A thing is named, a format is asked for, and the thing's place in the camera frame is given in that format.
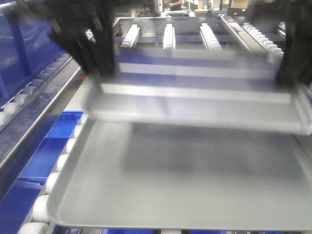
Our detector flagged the blue box on left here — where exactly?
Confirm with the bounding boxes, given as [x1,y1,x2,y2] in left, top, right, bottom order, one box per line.
[0,6,64,106]

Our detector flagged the far right roller track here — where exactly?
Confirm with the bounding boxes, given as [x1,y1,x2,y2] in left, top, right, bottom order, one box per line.
[242,22,284,57]

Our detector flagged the steel divider rail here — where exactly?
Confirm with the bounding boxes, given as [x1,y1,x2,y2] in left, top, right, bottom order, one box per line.
[0,58,85,197]
[218,14,266,54]

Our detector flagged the white roller track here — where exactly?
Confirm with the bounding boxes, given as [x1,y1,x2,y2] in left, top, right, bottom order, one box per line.
[200,23,222,51]
[163,24,176,49]
[17,24,141,234]

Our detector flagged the left white roller track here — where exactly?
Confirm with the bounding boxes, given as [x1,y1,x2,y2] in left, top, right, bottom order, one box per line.
[17,24,141,234]

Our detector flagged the far left roller track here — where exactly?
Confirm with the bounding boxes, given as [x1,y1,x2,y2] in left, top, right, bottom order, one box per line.
[0,51,71,126]

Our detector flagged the right steel divider rail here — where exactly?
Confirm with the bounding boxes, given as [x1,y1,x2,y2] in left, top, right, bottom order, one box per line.
[218,14,266,54]

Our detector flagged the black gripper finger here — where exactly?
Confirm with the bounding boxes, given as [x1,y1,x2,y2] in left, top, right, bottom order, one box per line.
[248,0,312,87]
[14,0,116,78]

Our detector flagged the middle white roller track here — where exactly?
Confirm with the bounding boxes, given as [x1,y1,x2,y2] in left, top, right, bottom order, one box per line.
[163,24,176,49]

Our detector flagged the blue bin below rack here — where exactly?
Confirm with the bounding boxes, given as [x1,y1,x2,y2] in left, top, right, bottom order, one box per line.
[0,111,82,234]

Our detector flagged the right white roller track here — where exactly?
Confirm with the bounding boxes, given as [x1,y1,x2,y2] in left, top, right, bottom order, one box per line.
[200,23,222,51]

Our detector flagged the small silver ribbed tray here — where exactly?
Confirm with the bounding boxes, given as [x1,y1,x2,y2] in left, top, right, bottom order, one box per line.
[84,48,312,135]

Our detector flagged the left steel divider rail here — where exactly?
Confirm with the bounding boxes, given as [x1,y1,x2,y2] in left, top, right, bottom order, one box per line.
[0,58,85,197]

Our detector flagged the large grey serving tray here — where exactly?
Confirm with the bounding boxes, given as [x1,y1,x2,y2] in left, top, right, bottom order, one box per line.
[47,118,312,232]

